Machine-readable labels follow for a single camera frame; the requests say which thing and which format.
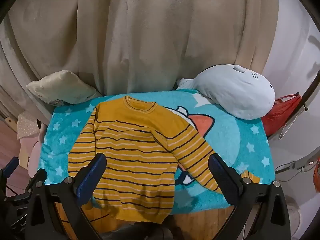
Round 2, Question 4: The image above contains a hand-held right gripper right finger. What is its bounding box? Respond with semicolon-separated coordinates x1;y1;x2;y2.
208;152;292;240

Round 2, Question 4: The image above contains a red plastic bag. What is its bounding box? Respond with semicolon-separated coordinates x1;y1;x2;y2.
260;94;303;137

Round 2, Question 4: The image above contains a beige pillow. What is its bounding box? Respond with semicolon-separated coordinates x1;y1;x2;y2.
26;70;97;105

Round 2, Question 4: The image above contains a grey curved rail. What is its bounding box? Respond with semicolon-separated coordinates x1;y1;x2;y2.
274;150;320;174

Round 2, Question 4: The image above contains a beige curtain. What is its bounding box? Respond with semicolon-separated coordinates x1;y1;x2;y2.
0;0;282;122

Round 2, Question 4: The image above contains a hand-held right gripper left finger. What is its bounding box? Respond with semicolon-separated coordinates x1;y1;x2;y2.
24;152;107;240

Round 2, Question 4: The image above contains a pale blue seal plush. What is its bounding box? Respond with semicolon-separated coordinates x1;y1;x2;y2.
176;64;276;120

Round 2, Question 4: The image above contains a yellow striped sweater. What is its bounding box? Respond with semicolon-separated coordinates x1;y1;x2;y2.
67;95;261;224

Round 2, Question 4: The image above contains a pink cloth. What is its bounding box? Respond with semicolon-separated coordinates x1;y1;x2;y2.
21;137;46;178

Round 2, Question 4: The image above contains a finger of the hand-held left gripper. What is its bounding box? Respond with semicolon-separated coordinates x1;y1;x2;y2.
2;156;21;178

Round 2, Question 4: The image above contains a polka dot cloth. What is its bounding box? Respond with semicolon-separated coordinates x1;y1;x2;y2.
16;110;42;140

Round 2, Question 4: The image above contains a black curved tube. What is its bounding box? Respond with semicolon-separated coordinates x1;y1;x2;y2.
297;72;320;113

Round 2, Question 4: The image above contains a teal cartoon print blanket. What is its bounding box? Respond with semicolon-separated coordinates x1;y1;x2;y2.
37;88;277;209

